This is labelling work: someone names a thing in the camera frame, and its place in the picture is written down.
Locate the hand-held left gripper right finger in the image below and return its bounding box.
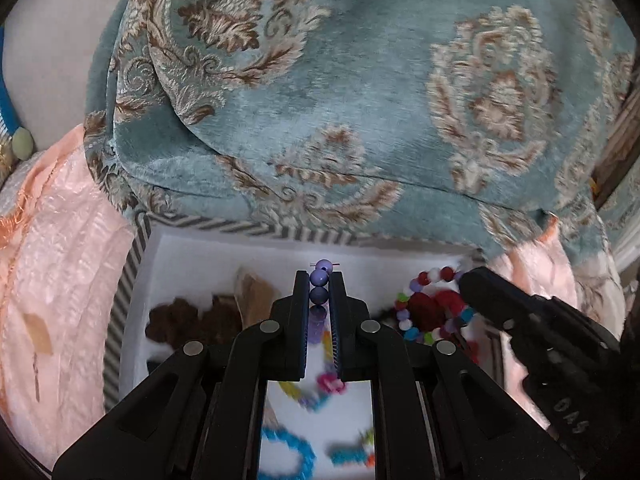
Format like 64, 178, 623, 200
328, 270, 581, 480

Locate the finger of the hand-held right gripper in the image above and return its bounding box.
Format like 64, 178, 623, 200
457, 266, 534, 333

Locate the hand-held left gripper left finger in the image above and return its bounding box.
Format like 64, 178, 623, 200
52, 270, 309, 480

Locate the purple bead bracelet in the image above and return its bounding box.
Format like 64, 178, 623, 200
307, 258, 337, 346

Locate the tan bow hair clip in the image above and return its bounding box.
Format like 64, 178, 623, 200
234, 266, 282, 330

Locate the small multicolour bead bracelet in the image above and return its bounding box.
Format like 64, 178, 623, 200
279, 370, 347, 412

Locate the large multicolour bead bracelet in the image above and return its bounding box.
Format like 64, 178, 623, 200
394, 266, 477, 347

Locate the black white striped jewelry box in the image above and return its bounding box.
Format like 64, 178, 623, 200
102, 210, 505, 480

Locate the blue bead bracelet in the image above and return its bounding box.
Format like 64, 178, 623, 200
260, 425, 317, 479

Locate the turquoise bead bracelet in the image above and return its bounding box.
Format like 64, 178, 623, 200
327, 430, 377, 469

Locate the dark fuzzy hair accessory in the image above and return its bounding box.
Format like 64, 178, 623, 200
145, 296, 246, 350

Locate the teal floral patterned cushion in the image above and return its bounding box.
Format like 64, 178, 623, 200
82, 0, 637, 267

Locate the pink fuzzy blanket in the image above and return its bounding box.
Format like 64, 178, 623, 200
0, 122, 583, 468

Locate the plain beige cushion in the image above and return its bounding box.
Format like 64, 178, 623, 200
0, 0, 126, 154

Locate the brown wooden frame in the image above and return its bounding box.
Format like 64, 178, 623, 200
592, 85, 640, 207

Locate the blue tassel cord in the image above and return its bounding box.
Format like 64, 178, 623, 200
0, 27, 34, 157

